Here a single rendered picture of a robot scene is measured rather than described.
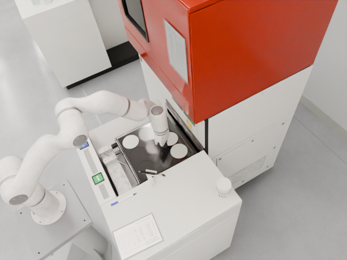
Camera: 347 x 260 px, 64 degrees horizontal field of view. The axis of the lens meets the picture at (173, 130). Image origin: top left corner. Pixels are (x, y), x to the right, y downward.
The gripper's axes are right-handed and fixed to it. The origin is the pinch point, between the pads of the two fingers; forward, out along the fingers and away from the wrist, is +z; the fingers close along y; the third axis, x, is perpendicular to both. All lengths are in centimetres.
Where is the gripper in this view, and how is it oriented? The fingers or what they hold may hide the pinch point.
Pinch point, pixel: (164, 144)
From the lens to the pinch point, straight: 165.0
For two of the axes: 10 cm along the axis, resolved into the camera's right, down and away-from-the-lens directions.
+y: -4.4, 7.5, -4.9
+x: 8.9, 3.1, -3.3
